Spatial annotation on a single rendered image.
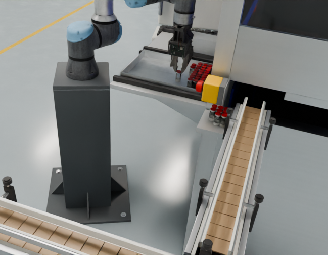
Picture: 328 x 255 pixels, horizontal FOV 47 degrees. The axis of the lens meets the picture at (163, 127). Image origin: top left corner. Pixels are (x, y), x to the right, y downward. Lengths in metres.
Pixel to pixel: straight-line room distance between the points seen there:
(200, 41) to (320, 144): 0.87
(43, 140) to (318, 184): 1.84
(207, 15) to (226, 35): 1.10
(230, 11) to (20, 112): 2.13
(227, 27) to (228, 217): 0.63
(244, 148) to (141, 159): 1.43
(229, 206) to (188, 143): 1.75
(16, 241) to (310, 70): 0.98
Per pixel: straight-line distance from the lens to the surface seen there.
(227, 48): 1.30
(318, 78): 1.32
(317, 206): 1.62
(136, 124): 2.84
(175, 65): 1.54
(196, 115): 1.56
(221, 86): 1.26
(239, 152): 1.14
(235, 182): 1.04
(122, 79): 1.53
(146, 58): 1.75
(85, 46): 1.70
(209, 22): 2.39
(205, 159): 1.55
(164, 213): 2.18
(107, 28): 1.76
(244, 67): 1.31
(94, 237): 0.85
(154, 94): 1.47
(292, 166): 1.50
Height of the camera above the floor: 1.61
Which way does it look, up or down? 35 degrees down
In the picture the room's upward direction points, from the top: 5 degrees clockwise
